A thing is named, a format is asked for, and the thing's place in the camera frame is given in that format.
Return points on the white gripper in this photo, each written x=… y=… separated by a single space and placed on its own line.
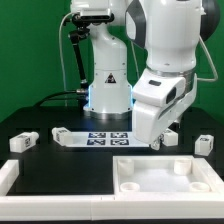
x=159 y=101

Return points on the white square tabletop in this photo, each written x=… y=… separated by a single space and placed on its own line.
x=158 y=174

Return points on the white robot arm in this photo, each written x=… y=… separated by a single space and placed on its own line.
x=169 y=30

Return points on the white sheet with fiducial tags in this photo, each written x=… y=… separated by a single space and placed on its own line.
x=104 y=139

